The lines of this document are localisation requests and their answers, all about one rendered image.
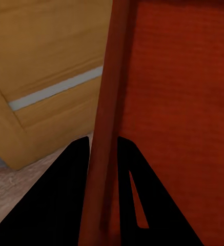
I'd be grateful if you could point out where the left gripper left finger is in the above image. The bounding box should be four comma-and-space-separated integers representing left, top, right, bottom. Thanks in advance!
0, 136, 90, 246

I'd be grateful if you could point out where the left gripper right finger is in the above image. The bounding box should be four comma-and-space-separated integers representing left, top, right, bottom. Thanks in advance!
117, 136, 203, 246

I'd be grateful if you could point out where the storage box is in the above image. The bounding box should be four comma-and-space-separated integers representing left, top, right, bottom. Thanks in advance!
78, 0, 224, 246

